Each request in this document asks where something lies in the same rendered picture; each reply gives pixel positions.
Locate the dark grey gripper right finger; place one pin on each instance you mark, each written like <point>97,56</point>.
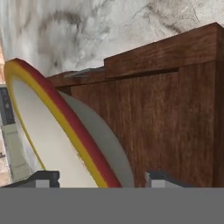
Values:
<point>159,178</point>

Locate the white bowl red yellow rim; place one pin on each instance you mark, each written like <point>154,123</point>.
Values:
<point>55,134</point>

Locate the white cupboard run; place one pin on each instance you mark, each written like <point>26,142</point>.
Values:
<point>11,140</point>

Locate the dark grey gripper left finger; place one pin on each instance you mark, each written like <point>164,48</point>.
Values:
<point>43,178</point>

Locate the brown wooden cabinet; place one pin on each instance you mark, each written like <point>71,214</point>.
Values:
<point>163,116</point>

